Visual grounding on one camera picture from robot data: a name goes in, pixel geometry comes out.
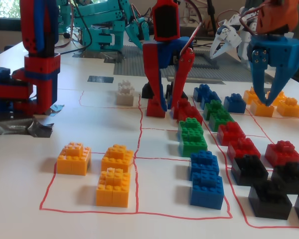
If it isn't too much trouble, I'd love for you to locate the white lego block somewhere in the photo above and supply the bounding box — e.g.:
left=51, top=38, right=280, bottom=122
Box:
left=115, top=87, right=135, bottom=107
left=118, top=79, right=136, bottom=93

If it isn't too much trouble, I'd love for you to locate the red lego block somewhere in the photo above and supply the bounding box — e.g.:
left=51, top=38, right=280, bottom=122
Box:
left=176, top=98, right=193, bottom=112
left=226, top=137, right=262, bottom=163
left=173, top=106, right=204, bottom=126
left=265, top=140, right=299, bottom=168
left=216, top=121, right=247, bottom=147

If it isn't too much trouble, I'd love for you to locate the green lego block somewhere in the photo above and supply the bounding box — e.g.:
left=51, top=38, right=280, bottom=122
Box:
left=208, top=110, right=234, bottom=132
left=177, top=118, right=205, bottom=141
left=203, top=99, right=223, bottom=120
left=178, top=134, right=208, bottom=158

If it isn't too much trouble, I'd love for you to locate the black pole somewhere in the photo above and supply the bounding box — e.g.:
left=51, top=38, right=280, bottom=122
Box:
left=206, top=0, right=215, bottom=24

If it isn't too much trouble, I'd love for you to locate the blue lego block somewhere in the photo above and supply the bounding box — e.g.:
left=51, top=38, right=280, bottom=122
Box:
left=189, top=150, right=220, bottom=182
left=192, top=84, right=213, bottom=102
left=223, top=93, right=247, bottom=115
left=189, top=170, right=225, bottom=211
left=200, top=91, right=222, bottom=111

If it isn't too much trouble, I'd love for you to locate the orange lego block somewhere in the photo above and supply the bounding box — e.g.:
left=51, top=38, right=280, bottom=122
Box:
left=56, top=141, right=92, bottom=176
left=100, top=144, right=135, bottom=174
left=276, top=97, right=299, bottom=118
left=95, top=168, right=131, bottom=208
left=266, top=89, right=288, bottom=107
left=243, top=87, right=261, bottom=105
left=250, top=99, right=275, bottom=117

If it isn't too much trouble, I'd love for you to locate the dark grey lego frame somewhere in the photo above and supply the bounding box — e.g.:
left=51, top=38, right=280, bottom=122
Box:
left=189, top=51, right=220, bottom=71

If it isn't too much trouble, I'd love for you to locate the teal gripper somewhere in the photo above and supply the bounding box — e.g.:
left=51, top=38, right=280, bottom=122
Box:
left=125, top=16, right=150, bottom=50

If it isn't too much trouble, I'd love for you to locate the red white black servo cable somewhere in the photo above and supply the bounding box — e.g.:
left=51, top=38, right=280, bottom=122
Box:
left=179, top=21, right=202, bottom=55

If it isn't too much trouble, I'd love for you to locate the grey lego baseplate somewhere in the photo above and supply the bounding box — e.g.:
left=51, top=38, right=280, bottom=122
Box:
left=114, top=45, right=299, bottom=83

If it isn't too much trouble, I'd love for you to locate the grey tape square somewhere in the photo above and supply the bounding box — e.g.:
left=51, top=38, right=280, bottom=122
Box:
left=87, top=75, right=115, bottom=85

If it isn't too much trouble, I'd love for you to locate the crumpled silver duct tape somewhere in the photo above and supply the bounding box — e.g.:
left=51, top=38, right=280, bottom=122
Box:
left=0, top=103, right=65, bottom=139

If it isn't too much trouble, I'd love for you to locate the silver duct tape strip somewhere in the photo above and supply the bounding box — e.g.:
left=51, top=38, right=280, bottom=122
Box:
left=165, top=74, right=225, bottom=86

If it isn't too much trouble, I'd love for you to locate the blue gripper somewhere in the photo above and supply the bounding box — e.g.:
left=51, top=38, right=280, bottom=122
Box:
left=142, top=36, right=196, bottom=118
left=247, top=33, right=299, bottom=108

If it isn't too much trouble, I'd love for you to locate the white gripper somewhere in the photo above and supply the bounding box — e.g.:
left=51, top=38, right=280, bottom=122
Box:
left=210, top=14, right=243, bottom=59

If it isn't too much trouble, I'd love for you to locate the grey duct tape patch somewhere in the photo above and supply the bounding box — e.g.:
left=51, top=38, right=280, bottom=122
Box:
left=73, top=46, right=127, bottom=63

